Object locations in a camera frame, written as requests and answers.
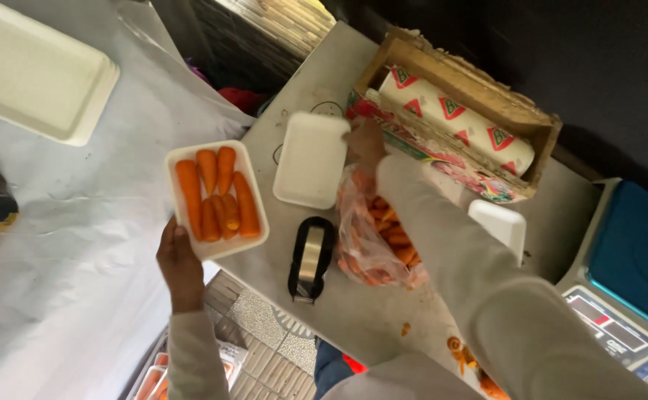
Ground stack of packed carrot trays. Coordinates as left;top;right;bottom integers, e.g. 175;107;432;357
127;338;248;400

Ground white film roll red triangles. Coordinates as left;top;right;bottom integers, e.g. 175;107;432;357
378;66;536;178

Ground small white foam tray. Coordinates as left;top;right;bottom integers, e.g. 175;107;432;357
467;199;527;269

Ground bunch of orange carrots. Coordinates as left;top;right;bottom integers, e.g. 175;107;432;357
174;146;261;243

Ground weighing scale with blue top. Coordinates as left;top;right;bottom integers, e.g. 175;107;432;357
556;177;648;400

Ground large white foam tray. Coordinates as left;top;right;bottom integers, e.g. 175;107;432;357
0;0;121;147

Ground worn wooden box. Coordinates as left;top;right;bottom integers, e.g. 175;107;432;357
347;27;563;204

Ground clear plastic bag of carrots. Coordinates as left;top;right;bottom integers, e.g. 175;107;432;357
334;166;430;291

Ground person's blue jeans leg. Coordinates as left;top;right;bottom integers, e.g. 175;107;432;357
313;338;358;400

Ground person's left hand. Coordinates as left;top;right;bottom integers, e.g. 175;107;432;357
156;217;206;315

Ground woven bamboo mat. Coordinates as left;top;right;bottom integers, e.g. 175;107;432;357
213;0;337;62

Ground person's right hand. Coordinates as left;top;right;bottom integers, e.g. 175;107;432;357
344;118;387;172

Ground heap of carrot scraps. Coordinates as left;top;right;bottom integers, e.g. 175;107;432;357
446;336;511;400

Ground white foam tray with carrots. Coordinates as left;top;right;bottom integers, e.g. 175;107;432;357
164;140;271;262

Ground black tape dispenser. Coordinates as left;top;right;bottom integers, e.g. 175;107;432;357
287;216;336;306

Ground white table cover sheet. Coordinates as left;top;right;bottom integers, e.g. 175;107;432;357
0;0;256;400

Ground red cloth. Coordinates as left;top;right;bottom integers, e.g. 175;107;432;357
218;87;270;116

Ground empty white foam tray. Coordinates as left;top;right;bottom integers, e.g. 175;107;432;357
272;111;352;211

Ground purple object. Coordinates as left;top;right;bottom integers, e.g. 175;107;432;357
184;58;212;85

